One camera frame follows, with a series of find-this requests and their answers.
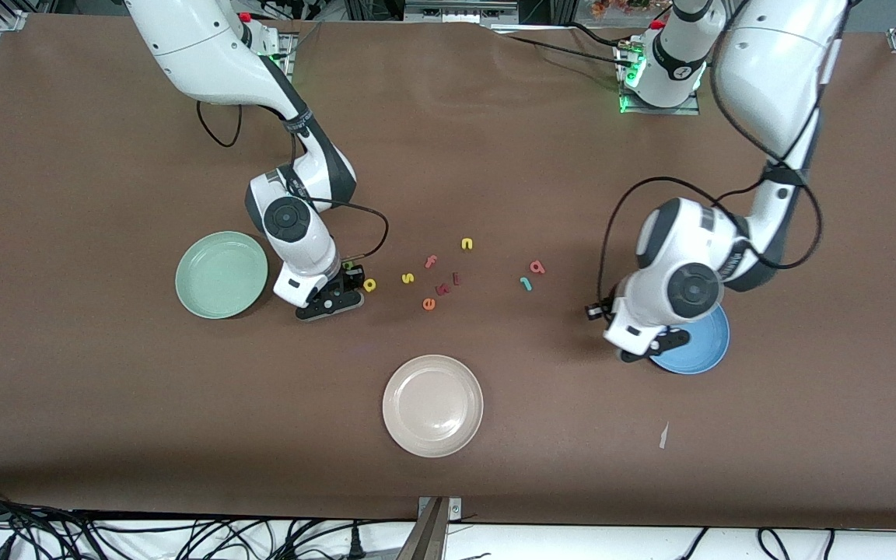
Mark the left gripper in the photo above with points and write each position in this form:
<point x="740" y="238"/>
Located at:
<point x="609" y="308"/>

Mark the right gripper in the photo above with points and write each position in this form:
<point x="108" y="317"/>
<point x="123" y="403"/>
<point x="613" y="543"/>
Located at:
<point x="349" y="279"/>

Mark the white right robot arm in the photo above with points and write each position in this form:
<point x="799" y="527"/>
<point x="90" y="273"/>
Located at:
<point x="191" y="47"/>

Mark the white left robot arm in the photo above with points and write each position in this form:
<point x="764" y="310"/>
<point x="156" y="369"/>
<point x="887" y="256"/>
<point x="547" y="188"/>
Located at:
<point x="775" y="70"/>

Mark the blue plate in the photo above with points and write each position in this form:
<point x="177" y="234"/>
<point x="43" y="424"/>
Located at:
<point x="701" y="350"/>

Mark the green plate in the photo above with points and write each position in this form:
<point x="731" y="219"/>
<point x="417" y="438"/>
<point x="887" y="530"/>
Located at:
<point x="215" y="289"/>

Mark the white paper scrap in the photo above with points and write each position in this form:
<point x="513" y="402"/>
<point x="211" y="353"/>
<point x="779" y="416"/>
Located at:
<point x="663" y="437"/>

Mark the beige plate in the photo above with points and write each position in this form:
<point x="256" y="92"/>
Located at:
<point x="432" y="406"/>

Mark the brown table cover sheet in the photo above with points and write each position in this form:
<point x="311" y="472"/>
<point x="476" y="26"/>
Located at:
<point x="448" y="155"/>

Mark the black power plug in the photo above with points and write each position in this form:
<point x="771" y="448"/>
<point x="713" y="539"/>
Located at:
<point x="355" y="544"/>

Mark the grey metal beam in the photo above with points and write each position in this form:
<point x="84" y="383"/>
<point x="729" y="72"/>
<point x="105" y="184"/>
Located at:
<point x="426" y="537"/>

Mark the orange decorative object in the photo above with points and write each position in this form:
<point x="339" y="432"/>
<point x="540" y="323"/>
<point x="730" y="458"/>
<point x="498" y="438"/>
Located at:
<point x="619" y="6"/>

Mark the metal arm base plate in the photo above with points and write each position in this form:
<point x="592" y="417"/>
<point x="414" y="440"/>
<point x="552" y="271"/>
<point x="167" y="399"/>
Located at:
<point x="286" y="62"/>
<point x="650" y="110"/>

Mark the silver metal bracket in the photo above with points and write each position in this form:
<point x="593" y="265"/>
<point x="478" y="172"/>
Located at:
<point x="454" y="509"/>

